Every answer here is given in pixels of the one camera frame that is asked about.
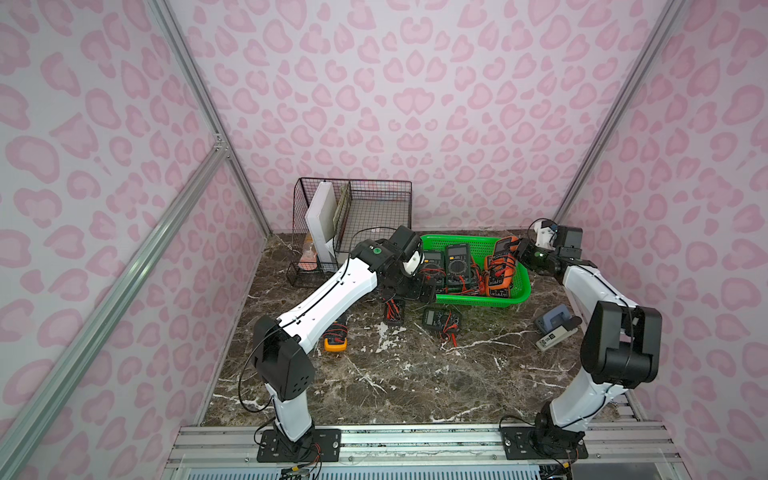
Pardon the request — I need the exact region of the black multimeter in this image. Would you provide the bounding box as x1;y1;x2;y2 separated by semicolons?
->
384;298;406;327

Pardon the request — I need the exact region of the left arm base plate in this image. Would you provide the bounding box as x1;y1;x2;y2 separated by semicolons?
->
257;428;342;463

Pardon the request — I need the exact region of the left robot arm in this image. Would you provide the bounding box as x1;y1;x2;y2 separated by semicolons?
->
252;226;436;446

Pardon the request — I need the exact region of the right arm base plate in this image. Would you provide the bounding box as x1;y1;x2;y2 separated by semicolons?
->
500;426;589;462

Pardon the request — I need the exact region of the black wire mesh rack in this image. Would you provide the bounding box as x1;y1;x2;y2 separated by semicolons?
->
287;177;413;288

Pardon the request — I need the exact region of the yellow multimeter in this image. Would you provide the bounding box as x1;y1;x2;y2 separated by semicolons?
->
322;322;348;353

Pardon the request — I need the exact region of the grey white device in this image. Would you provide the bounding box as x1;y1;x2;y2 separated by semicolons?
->
534;304;582;352

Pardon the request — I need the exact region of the aluminium front rail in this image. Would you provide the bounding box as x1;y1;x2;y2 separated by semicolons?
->
161;422;691;479

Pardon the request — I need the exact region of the grey tray on rack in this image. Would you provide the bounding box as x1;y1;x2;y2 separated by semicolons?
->
342;200;411;241

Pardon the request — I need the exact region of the small dark multimeter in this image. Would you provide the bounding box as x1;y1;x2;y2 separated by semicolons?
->
421;307;462;347

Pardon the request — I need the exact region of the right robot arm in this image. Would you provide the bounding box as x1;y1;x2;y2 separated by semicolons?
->
515;218;662;455

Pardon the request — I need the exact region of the green plastic basket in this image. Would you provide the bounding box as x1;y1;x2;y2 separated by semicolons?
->
421;234;531;308

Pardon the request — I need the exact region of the green multimeter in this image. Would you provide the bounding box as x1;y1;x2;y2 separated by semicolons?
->
444;243;478;295

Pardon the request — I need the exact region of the orange multimeter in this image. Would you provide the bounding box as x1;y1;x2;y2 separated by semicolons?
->
484;235;520;298

